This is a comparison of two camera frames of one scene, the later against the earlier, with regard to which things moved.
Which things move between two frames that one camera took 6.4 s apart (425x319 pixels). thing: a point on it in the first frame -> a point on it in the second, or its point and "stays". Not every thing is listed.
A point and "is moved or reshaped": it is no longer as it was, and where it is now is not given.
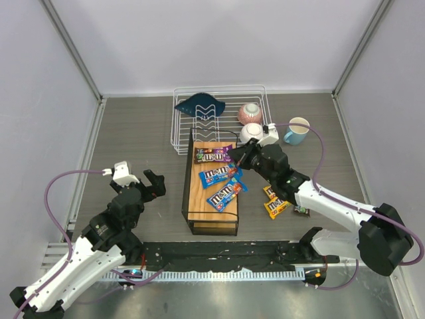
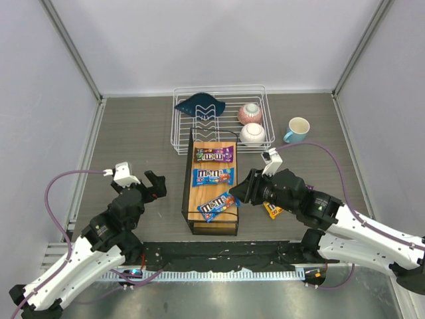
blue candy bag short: (220, 200) is moved or reshaped
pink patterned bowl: (250, 113) stays
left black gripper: (146, 188) stays
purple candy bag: (213, 154) stays
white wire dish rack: (216, 113) stays
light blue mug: (297, 135) stays
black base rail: (230, 256) stays
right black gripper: (250, 157) -> (257, 189)
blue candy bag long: (210, 177) is moved or reshaped
